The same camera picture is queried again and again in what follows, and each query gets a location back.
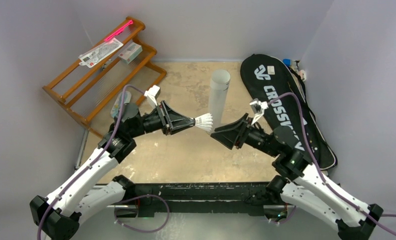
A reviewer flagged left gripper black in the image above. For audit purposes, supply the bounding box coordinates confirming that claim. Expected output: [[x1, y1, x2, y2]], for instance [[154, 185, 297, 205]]
[[129, 100, 194, 138]]

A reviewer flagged white shuttlecock tube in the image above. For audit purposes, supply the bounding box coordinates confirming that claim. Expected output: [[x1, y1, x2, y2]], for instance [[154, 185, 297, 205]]
[[208, 69, 231, 133]]

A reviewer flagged black CROSSWAY racket bag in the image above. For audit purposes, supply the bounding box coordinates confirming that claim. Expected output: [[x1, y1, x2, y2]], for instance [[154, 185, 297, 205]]
[[240, 54, 318, 157]]

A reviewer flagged black SPORT racket bag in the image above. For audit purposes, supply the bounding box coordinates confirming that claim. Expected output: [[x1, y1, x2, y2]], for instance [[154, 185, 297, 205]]
[[288, 66, 338, 171]]

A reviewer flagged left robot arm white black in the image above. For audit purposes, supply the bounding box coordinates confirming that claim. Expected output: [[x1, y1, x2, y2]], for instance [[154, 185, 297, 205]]
[[29, 100, 212, 240]]

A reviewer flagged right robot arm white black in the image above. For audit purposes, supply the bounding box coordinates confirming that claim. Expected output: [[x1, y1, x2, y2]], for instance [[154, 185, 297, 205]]
[[210, 114, 383, 240]]

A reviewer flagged light blue blister pack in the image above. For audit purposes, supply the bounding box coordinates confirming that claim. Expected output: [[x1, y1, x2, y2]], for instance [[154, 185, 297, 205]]
[[110, 90, 132, 119]]

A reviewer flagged wooden rack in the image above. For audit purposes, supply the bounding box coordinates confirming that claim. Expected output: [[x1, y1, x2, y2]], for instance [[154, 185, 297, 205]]
[[43, 16, 167, 137]]

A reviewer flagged small teal white box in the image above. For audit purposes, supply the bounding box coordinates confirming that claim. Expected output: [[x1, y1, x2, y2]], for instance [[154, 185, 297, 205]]
[[118, 42, 142, 64]]

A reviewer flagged blue white small object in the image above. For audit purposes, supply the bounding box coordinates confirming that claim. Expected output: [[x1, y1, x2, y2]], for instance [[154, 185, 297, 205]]
[[282, 58, 299, 67]]

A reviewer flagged flat packaged item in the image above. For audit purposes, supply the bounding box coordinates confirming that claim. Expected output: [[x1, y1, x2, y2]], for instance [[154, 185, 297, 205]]
[[78, 38, 124, 68]]

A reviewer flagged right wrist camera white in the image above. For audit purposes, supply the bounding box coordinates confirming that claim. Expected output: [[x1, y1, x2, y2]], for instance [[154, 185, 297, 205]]
[[249, 98, 268, 125]]

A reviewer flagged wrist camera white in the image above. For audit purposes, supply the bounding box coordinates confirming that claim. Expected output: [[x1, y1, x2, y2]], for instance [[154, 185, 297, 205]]
[[144, 85, 161, 108], [249, 98, 268, 125]]

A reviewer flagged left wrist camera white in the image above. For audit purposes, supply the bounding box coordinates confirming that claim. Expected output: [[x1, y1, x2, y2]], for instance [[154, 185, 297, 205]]
[[144, 85, 161, 108]]

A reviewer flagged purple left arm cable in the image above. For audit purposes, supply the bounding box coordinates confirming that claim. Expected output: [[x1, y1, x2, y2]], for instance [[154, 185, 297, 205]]
[[36, 84, 145, 240]]

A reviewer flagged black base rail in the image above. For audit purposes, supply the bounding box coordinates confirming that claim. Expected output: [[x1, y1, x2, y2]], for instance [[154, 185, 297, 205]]
[[103, 180, 301, 220]]

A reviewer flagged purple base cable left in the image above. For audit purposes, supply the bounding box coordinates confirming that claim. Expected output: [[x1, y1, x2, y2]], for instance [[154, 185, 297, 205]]
[[114, 193, 170, 234]]

